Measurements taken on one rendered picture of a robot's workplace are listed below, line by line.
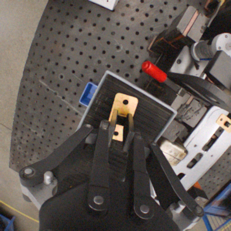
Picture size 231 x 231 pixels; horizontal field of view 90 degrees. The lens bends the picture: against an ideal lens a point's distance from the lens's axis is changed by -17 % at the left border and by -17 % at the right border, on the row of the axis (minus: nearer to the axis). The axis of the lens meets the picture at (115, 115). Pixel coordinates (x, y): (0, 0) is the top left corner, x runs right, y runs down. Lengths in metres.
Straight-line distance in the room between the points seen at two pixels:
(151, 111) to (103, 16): 0.58
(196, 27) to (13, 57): 1.78
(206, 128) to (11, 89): 1.91
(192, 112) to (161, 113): 0.13
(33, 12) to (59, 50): 1.08
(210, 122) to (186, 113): 0.16
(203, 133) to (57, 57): 0.72
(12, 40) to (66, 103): 1.30
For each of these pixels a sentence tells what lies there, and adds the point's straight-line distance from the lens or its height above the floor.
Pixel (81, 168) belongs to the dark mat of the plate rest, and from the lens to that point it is 0.32.
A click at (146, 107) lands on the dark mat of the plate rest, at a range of 0.24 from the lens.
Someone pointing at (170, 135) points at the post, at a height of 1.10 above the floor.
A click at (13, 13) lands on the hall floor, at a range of 1.97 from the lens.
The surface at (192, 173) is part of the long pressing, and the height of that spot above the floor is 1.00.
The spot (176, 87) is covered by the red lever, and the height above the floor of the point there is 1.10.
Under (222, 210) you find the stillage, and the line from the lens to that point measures 3.02.
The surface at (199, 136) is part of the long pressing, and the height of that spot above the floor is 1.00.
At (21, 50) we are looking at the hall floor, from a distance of 1.81.
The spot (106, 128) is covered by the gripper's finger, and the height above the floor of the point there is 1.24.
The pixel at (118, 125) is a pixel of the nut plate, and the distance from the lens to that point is 0.24.
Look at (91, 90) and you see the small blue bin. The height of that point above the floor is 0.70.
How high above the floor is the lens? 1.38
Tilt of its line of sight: 70 degrees down
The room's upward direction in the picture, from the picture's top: 170 degrees counter-clockwise
